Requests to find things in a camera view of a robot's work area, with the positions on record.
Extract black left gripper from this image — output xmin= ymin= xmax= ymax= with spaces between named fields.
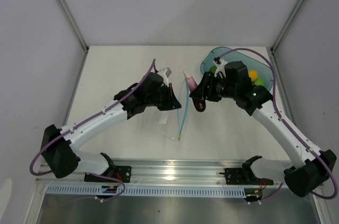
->
xmin=146 ymin=83 xmax=181 ymax=111

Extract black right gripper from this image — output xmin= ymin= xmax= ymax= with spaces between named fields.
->
xmin=190 ymin=71 xmax=238 ymax=102

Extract purple toy eggplant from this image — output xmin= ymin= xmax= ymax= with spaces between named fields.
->
xmin=183 ymin=70 xmax=206 ymax=112

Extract green toy bell pepper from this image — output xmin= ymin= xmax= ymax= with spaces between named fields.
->
xmin=209 ymin=66 xmax=217 ymax=73

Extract clear zip bag teal zipper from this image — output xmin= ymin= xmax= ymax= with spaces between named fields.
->
xmin=140 ymin=79 xmax=189 ymax=141

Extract green toy lime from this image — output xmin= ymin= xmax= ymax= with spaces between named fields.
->
xmin=254 ymin=77 xmax=264 ymax=86

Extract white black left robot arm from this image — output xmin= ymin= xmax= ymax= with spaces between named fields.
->
xmin=41 ymin=68 xmax=182 ymax=182

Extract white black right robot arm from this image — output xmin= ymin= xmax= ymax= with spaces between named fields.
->
xmin=190 ymin=61 xmax=338 ymax=199

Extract teal plastic tray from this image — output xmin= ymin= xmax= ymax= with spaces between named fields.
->
xmin=200 ymin=47 xmax=273 ymax=94

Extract yellow toy lemon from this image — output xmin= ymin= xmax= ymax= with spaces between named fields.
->
xmin=248 ymin=70 xmax=258 ymax=82

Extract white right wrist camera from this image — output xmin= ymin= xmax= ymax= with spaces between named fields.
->
xmin=213 ymin=57 xmax=228 ymax=78

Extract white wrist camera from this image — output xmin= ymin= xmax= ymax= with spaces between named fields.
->
xmin=213 ymin=57 xmax=228 ymax=78
xmin=157 ymin=67 xmax=172 ymax=87

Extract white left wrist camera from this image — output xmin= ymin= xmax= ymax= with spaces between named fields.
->
xmin=157 ymin=67 xmax=172 ymax=87

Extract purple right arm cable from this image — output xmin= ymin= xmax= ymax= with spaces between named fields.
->
xmin=213 ymin=47 xmax=337 ymax=199

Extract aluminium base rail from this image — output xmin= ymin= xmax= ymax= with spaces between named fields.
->
xmin=34 ymin=157 xmax=326 ymax=189

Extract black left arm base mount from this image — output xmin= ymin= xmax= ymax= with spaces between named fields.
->
xmin=84 ymin=153 xmax=132 ymax=183

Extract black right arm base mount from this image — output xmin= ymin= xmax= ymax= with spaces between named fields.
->
xmin=219 ymin=155 xmax=274 ymax=185

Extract white slotted cable duct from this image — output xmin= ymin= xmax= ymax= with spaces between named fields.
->
xmin=46 ymin=184 xmax=246 ymax=199

